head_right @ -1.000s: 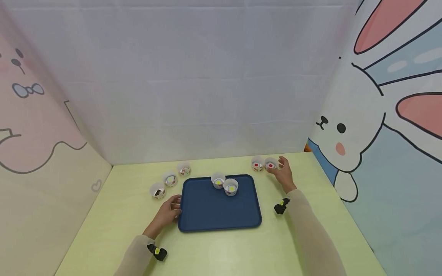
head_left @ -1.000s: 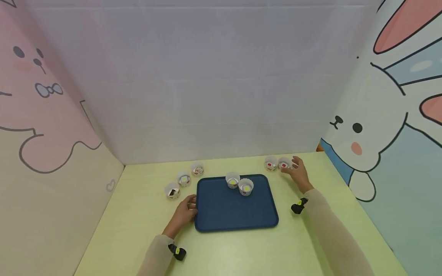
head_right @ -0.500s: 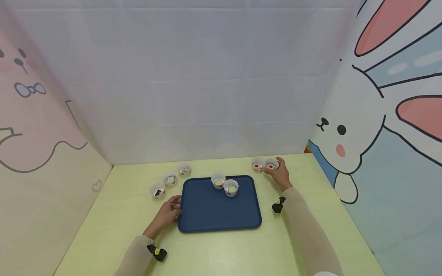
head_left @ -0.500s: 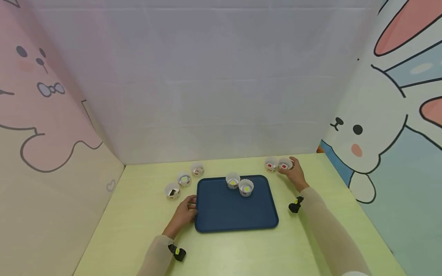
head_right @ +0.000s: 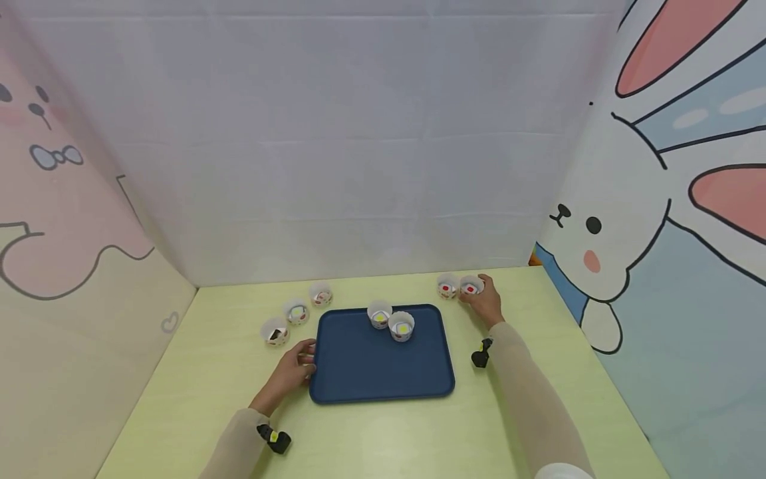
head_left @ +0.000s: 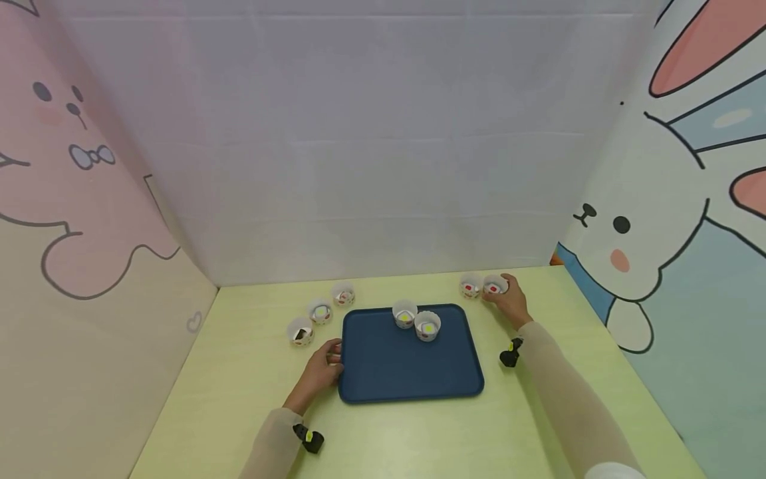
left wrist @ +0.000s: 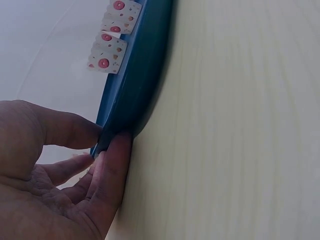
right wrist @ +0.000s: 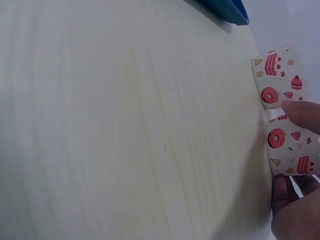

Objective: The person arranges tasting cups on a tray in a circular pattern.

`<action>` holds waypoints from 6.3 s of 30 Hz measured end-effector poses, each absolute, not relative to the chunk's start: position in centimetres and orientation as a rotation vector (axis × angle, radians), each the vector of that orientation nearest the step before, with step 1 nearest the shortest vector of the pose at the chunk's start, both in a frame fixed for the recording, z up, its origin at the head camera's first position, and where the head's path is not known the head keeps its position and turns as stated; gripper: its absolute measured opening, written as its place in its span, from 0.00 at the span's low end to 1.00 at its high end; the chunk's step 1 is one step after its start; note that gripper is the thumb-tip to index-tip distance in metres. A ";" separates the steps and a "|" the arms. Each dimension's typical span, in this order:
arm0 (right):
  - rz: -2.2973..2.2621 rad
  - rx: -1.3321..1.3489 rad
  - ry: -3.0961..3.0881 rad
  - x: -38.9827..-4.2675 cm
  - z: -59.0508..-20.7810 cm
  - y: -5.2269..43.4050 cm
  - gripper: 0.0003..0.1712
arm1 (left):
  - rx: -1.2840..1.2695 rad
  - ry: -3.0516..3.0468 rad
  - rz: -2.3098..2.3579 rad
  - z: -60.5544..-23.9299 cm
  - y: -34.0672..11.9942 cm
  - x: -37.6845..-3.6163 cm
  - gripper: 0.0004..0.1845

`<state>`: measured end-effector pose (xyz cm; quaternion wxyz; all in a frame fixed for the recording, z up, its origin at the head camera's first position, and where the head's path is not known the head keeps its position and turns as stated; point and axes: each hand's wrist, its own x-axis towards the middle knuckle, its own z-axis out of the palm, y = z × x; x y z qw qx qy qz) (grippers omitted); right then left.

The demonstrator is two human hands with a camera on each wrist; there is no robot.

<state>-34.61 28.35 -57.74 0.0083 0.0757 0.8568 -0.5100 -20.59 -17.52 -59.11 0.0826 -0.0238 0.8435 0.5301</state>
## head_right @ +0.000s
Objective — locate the person's left fingers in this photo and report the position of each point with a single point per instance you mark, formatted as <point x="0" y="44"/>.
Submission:
<point x="309" y="367"/>

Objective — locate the person's right hand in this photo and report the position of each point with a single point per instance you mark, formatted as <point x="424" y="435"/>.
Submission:
<point x="488" y="303"/>

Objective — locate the person's left thumb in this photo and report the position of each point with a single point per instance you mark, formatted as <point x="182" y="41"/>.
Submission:
<point x="304" y="344"/>

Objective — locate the blue plastic tray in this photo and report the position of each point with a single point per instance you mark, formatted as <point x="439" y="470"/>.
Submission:
<point x="371" y="369"/>

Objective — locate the black wrist band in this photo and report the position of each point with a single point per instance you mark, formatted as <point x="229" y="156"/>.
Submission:
<point x="480" y="356"/>
<point x="275" y="439"/>

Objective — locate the person's right thumb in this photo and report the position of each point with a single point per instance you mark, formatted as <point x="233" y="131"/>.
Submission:
<point x="468" y="300"/>

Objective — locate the white cup with brown piece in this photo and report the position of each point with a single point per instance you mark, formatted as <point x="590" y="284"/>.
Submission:
<point x="275" y="332"/>

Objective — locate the person's right fingers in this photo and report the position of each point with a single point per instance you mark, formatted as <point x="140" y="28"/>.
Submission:
<point x="486" y="282"/>

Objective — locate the person's right forearm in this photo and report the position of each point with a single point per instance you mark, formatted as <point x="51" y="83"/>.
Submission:
<point x="532" y="406"/>

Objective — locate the white cup with green piece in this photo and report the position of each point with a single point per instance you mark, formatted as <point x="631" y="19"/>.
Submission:
<point x="296" y="313"/>

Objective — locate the white cup with yellow piece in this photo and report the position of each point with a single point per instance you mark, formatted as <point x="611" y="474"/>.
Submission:
<point x="379" y="315"/>
<point x="401" y="327"/>

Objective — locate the person's left hand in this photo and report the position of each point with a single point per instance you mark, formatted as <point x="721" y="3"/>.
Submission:
<point x="287" y="372"/>

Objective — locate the white cup with red-white piece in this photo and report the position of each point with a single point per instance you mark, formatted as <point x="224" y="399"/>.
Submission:
<point x="321" y="295"/>

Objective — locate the person's left forearm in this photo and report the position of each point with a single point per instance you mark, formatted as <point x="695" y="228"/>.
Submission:
<point x="236" y="446"/>

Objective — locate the white cup with red piece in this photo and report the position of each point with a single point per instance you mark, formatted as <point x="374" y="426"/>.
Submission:
<point x="447" y="287"/>
<point x="470" y="287"/>

